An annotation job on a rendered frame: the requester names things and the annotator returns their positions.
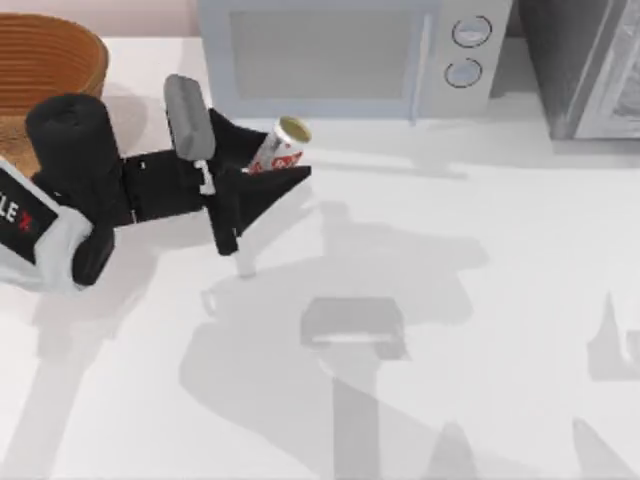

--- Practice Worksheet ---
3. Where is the red and white can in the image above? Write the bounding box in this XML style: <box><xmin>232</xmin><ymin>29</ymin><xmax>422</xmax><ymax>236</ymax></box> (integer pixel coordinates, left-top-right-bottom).
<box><xmin>243</xmin><ymin>115</ymin><xmax>313</xmax><ymax>176</ymax></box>

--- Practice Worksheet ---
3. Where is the microwave knob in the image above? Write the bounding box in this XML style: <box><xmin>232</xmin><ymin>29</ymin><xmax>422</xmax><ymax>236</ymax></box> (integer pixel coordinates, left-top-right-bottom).
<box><xmin>443</xmin><ymin>56</ymin><xmax>485</xmax><ymax>91</ymax></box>
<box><xmin>451</xmin><ymin>14</ymin><xmax>494</xmax><ymax>49</ymax></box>

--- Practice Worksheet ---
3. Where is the microwave door handle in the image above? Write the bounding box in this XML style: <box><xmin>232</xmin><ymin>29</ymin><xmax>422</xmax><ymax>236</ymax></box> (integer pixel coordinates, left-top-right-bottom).
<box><xmin>408</xmin><ymin>13</ymin><xmax>433</xmax><ymax>127</ymax></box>

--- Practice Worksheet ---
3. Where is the brown wicker basket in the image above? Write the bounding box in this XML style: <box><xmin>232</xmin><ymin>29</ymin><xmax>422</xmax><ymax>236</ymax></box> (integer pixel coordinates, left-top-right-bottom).
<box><xmin>0</xmin><ymin>13</ymin><xmax>111</xmax><ymax>177</ymax></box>

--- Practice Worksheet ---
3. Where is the microwave oven door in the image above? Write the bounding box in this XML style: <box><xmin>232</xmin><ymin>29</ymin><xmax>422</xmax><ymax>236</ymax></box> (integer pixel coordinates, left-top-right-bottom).
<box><xmin>198</xmin><ymin>0</ymin><xmax>434</xmax><ymax>121</ymax></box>

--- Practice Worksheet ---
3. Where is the grey cabinet with dark inside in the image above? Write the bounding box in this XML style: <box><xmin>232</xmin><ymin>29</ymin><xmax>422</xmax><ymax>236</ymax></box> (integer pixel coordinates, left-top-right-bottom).
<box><xmin>516</xmin><ymin>0</ymin><xmax>640</xmax><ymax>143</ymax></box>

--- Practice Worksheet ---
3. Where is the pale microwave oven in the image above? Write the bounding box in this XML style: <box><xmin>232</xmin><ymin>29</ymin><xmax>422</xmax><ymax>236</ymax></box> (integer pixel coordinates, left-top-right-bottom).
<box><xmin>196</xmin><ymin>0</ymin><xmax>515</xmax><ymax>122</ymax></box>

